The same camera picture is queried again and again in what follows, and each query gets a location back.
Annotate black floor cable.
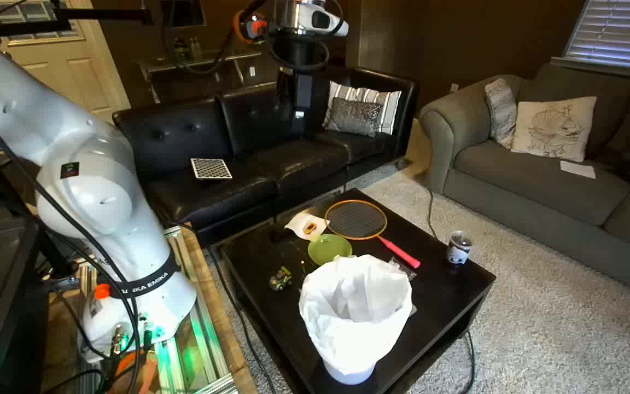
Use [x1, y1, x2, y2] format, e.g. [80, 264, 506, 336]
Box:
[458, 329, 480, 394]
[422, 183, 443, 241]

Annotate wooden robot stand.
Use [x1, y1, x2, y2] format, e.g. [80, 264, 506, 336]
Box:
[37, 223, 260, 394]

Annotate green ball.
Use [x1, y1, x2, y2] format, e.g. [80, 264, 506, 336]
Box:
[306, 233, 354, 267]

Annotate round mesh racket red handle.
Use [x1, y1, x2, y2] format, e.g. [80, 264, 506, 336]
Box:
[321, 198, 425, 272]

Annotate cream printed pillow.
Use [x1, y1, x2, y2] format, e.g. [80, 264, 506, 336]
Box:
[511, 95, 599, 164]

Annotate tablet with white border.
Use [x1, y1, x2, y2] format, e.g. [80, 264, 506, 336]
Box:
[188, 156, 235, 182]

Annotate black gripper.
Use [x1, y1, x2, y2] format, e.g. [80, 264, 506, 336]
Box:
[277, 32, 332, 141]

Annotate white striped pillow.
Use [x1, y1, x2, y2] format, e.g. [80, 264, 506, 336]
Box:
[321, 78, 406, 139]

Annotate small drink can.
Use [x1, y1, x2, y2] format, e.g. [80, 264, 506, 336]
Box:
[445, 229, 476, 267]

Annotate window blinds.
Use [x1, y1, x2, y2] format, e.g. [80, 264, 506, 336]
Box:
[562, 0, 630, 77]

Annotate gray white patterned pillow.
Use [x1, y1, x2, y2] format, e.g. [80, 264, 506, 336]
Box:
[483, 75, 522, 151]

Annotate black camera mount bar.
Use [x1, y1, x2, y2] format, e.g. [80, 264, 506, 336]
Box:
[0, 0, 154, 40]

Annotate black coffee table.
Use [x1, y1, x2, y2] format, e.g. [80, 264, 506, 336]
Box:
[210, 187, 500, 394]

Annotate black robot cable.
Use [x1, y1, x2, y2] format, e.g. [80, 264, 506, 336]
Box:
[0, 95, 146, 360]

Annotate white paper sheet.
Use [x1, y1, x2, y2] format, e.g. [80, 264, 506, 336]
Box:
[559, 158, 599, 182]

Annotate white panel door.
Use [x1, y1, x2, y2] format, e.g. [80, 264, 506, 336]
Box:
[0, 0, 131, 123]

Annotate white bin with bag liner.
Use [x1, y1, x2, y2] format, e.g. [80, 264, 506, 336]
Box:
[298, 252, 420, 388]

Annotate gray fabric sofa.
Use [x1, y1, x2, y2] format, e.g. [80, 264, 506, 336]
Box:
[418, 61, 630, 302]

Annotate shiny gray pillow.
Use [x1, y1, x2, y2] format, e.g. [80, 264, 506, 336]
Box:
[321, 97, 386, 141]

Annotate black leather sofa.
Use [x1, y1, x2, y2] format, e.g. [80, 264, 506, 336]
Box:
[111, 65, 420, 247]

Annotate small green toy car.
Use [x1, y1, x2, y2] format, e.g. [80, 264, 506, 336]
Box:
[267, 264, 295, 294]

